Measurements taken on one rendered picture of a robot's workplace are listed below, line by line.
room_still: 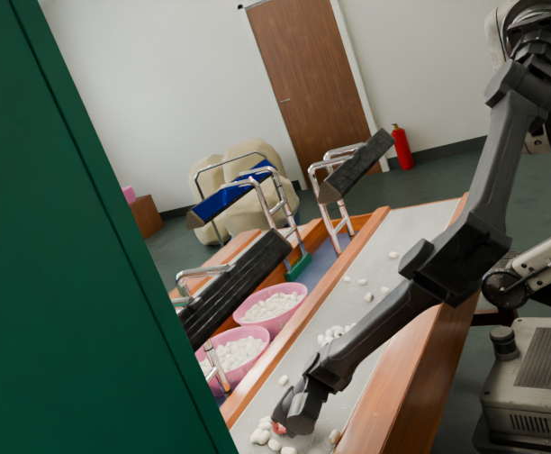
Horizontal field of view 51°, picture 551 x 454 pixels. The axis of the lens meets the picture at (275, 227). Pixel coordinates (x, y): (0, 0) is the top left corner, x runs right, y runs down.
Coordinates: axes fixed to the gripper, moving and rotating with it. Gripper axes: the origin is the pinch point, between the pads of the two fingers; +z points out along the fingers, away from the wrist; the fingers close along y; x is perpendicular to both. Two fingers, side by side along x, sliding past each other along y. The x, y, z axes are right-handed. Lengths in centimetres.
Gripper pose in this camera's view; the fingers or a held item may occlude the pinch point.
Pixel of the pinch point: (276, 430)
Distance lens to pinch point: 137.2
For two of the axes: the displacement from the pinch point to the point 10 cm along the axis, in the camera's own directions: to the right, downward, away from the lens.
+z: -4.1, 7.1, 5.8
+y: -4.3, 4.1, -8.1
